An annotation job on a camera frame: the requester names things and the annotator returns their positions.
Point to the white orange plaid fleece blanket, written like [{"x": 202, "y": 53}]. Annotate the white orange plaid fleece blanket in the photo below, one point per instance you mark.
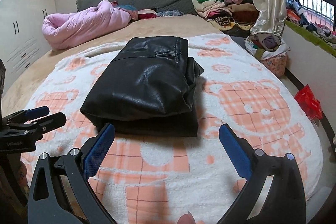
[{"x": 236, "y": 98}]

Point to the teal cloth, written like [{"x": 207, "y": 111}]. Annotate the teal cloth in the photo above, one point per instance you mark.
[{"x": 127, "y": 8}]

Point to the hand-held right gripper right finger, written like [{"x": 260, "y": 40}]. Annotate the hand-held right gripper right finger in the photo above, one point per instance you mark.
[{"x": 235, "y": 150}]

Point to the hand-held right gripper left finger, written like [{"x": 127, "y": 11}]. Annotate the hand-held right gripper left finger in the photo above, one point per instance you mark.
[{"x": 101, "y": 145}]

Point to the pile of folded clothes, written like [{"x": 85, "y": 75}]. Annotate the pile of folded clothes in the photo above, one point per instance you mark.
[{"x": 218, "y": 6}]

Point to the pink floral basket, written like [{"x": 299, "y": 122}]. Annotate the pink floral basket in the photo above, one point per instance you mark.
[{"x": 274, "y": 65}]

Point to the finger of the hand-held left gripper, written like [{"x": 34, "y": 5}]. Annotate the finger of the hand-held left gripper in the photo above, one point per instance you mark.
[
  {"x": 52, "y": 119},
  {"x": 39, "y": 110}
]

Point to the red cloth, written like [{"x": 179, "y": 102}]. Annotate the red cloth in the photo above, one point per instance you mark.
[{"x": 147, "y": 14}]

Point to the white wardrobe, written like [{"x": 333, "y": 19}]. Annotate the white wardrobe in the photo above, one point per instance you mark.
[{"x": 23, "y": 16}]

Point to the person's right hand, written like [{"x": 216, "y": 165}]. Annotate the person's right hand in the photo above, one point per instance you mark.
[{"x": 187, "y": 218}]

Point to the red plastic bag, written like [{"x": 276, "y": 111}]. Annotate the red plastic bag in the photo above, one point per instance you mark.
[{"x": 308, "y": 100}]

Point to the black leather jacket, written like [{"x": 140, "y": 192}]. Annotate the black leather jacket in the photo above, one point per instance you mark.
[{"x": 144, "y": 82}]

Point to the blue floral cloth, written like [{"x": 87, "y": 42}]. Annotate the blue floral cloth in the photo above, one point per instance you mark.
[{"x": 170, "y": 13}]

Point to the green sill cover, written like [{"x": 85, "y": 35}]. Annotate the green sill cover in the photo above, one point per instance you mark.
[{"x": 302, "y": 29}]

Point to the heap of clothes on sill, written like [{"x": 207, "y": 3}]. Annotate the heap of clothes on sill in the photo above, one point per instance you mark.
[{"x": 315, "y": 27}]

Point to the pink duvet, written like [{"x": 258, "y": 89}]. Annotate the pink duvet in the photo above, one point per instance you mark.
[{"x": 78, "y": 24}]

